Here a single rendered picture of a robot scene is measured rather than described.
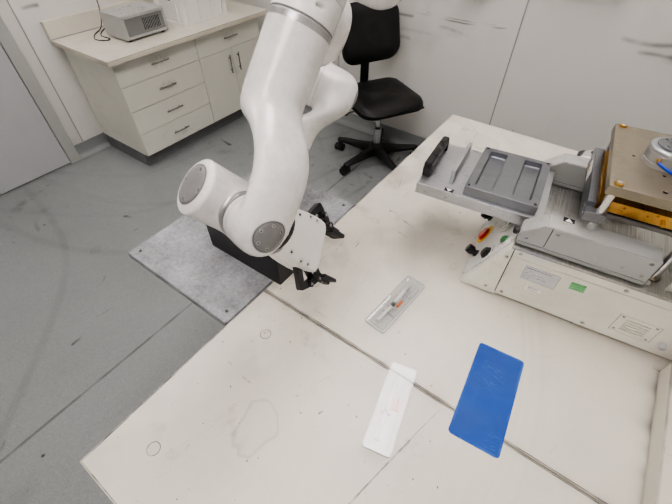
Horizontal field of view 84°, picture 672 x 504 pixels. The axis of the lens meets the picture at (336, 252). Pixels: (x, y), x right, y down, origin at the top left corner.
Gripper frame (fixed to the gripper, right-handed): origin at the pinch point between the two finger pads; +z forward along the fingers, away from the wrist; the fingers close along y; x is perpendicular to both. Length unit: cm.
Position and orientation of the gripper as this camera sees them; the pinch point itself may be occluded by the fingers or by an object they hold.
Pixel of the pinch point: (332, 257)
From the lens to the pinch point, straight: 74.3
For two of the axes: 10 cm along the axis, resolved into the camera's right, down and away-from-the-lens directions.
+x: 7.8, -0.3, -6.2
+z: 5.9, 3.2, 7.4
